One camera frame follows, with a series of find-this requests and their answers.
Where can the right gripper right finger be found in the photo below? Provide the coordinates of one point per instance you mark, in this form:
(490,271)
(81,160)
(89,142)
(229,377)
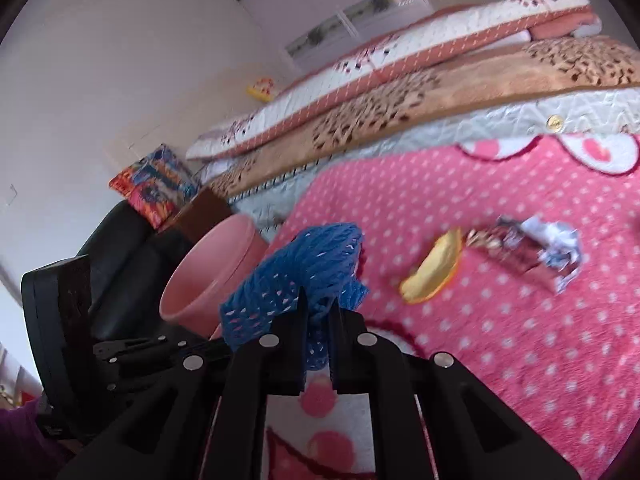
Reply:
(432,418)

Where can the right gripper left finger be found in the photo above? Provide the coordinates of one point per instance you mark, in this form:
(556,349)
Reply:
(204,421)

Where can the blue foam fruit net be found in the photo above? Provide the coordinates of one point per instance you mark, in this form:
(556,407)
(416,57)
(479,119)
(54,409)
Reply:
(320,264)

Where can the foil snack wrapper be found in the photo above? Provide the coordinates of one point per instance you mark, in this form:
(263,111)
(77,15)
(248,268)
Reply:
(544,253)

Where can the purple sleeve forearm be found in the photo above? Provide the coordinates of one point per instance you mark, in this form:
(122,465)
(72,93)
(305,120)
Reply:
(24,452)

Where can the pink plastic trash bin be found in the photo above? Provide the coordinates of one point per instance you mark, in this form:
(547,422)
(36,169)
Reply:
(208,274)

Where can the black chair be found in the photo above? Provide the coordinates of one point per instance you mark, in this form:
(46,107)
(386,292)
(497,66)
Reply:
(130,266)

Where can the pink polka dot blanket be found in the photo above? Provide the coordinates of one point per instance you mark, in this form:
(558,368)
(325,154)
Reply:
(567,363)

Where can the colourful patterned pillow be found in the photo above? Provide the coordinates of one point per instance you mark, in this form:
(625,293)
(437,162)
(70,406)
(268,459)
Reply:
(157,186)

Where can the brown wooden nightstand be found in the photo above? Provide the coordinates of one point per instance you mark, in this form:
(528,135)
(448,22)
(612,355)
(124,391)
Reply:
(200,215)

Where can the brown leaf pattern bedspread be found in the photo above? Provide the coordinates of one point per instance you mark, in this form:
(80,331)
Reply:
(503,76)

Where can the folded pink dotted quilt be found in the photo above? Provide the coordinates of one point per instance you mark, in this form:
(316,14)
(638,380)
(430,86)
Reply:
(425,43)

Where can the white sliding wardrobe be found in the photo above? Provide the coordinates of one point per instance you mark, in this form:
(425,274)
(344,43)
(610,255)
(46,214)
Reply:
(311,33)

